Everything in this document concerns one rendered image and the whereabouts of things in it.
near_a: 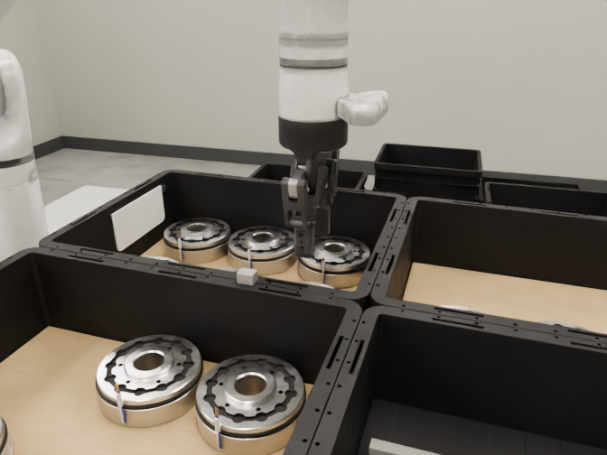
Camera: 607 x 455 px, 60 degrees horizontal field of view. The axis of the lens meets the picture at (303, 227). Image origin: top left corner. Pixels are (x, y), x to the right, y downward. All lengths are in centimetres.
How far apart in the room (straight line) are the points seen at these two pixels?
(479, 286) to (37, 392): 55
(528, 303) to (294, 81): 42
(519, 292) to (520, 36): 287
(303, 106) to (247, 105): 333
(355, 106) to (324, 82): 4
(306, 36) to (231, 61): 333
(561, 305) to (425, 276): 18
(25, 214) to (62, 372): 35
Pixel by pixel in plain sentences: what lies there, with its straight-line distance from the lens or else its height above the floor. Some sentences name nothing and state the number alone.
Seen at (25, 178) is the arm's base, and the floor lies 94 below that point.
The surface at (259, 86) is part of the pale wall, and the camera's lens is 380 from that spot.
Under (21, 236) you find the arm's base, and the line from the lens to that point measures 93.
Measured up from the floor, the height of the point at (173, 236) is 86.
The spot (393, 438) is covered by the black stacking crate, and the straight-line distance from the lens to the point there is 52.
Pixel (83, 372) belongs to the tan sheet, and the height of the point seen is 83.
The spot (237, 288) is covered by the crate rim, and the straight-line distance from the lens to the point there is 53.
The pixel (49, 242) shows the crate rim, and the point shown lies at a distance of 69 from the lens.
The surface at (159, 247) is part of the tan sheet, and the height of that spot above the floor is 83.
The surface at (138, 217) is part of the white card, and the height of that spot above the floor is 89.
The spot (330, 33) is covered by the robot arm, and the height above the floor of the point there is 116.
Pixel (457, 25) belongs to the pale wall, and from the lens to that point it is 352.
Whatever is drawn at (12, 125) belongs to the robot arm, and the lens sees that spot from 89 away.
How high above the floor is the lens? 120
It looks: 25 degrees down
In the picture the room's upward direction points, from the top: straight up
